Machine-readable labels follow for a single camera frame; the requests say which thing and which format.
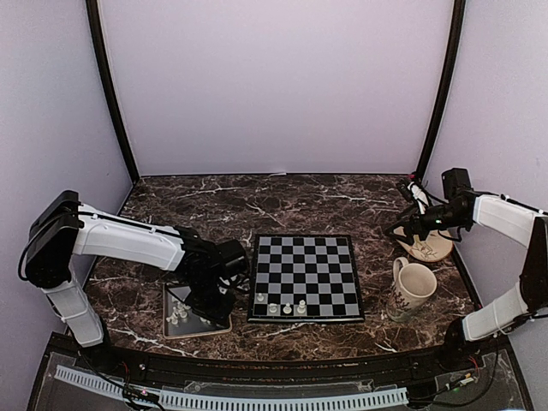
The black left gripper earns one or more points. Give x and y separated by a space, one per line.
218 315

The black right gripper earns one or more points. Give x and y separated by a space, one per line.
408 223

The black grey chessboard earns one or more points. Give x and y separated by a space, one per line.
319 269

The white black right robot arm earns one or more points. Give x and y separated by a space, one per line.
524 225

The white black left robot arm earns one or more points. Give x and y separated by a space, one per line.
68 227

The white chess piece cluster left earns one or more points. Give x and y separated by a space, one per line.
181 310

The white chess piece lying left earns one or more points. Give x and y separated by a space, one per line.
172 319

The round wooden bird coaster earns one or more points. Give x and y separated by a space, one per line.
433 249

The metal tray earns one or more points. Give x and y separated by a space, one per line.
195 326

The cream floral mug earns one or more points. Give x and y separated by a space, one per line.
413 285

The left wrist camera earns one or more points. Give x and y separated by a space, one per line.
229 285

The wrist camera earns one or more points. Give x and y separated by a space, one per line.
229 285
414 193

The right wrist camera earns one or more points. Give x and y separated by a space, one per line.
414 193

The white slotted cable duct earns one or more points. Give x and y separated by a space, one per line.
232 397

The black right frame post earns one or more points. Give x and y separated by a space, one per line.
456 24

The black frame post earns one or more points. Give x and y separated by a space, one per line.
99 46
456 24

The black left frame post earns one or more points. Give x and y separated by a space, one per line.
99 46

